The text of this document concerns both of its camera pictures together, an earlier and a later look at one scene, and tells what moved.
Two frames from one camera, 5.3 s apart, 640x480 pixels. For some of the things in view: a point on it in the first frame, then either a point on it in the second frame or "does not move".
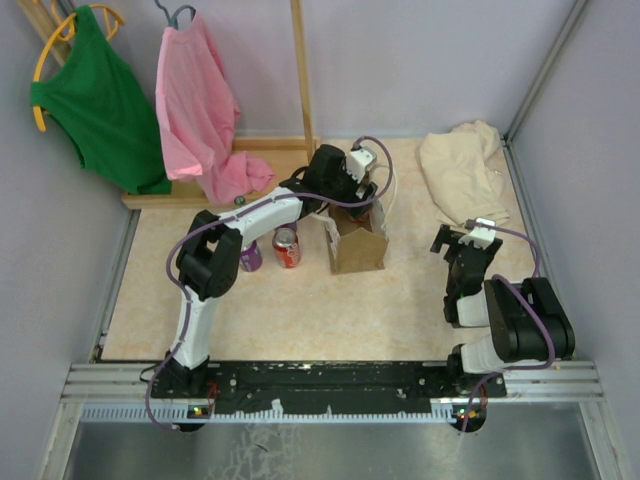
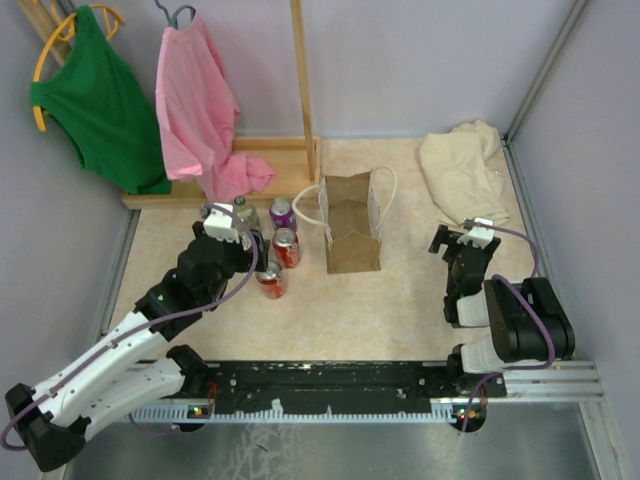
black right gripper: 446,236 does not move
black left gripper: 351,196 → 246,259
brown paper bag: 355,245 does not move
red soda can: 287,246 does not move
